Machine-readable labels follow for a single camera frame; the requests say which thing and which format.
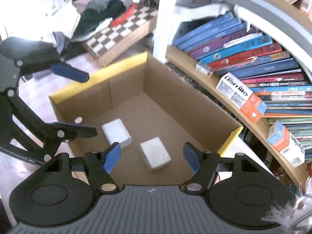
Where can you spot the white sponge block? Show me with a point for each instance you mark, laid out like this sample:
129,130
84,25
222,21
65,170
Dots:
154,154
116,132

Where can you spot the orange white medicine box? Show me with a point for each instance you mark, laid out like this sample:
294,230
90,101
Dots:
242,97

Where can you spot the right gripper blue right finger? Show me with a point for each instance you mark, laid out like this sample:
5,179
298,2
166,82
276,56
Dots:
192,156

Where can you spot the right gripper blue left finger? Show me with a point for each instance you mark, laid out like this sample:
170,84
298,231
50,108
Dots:
111,157

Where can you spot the pink cartoon table mat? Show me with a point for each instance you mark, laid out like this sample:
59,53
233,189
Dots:
35,93

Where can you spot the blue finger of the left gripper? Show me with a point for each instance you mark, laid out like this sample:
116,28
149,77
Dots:
67,71
67,131

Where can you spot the red plastic toy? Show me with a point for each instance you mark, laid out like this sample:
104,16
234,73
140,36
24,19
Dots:
123,17

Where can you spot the white bookshelf frame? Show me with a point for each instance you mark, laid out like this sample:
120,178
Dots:
282,21

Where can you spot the wooden chessboard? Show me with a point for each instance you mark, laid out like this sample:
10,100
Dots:
108,44

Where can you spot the yellow cardboard box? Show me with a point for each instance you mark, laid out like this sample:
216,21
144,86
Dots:
151,101

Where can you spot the row of books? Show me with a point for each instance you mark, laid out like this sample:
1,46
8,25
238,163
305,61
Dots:
228,44

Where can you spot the pile of clothes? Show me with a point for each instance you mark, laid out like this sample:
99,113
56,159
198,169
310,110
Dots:
94,16

